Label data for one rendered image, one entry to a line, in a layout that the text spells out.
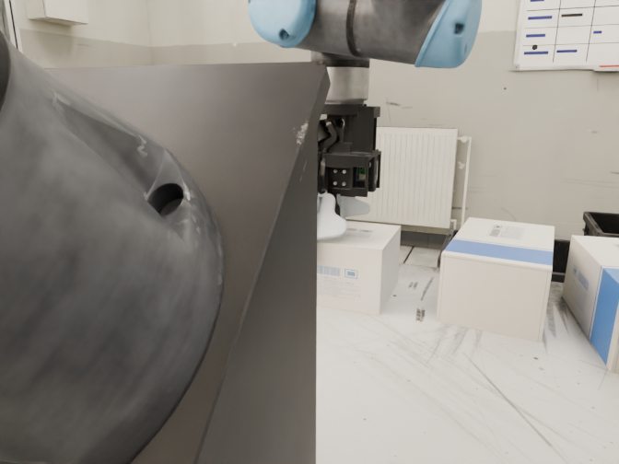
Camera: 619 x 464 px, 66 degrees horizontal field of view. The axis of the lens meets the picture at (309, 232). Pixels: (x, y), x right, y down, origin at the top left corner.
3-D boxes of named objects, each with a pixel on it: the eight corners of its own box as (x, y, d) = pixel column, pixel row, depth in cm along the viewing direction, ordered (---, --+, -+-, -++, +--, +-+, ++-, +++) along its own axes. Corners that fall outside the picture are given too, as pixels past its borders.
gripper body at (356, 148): (366, 203, 60) (369, 104, 57) (302, 197, 63) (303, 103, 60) (379, 191, 67) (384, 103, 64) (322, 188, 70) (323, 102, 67)
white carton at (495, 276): (541, 342, 55) (552, 269, 52) (436, 321, 60) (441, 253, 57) (546, 284, 72) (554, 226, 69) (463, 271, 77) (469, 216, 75)
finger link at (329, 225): (337, 261, 57) (352, 191, 60) (292, 255, 60) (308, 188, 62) (343, 268, 60) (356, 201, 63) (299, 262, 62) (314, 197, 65)
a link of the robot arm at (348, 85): (301, 67, 59) (323, 70, 66) (301, 105, 60) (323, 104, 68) (360, 66, 56) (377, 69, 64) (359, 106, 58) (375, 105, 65)
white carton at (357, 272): (241, 293, 68) (239, 233, 66) (277, 266, 79) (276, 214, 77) (379, 316, 61) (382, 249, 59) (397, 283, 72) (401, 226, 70)
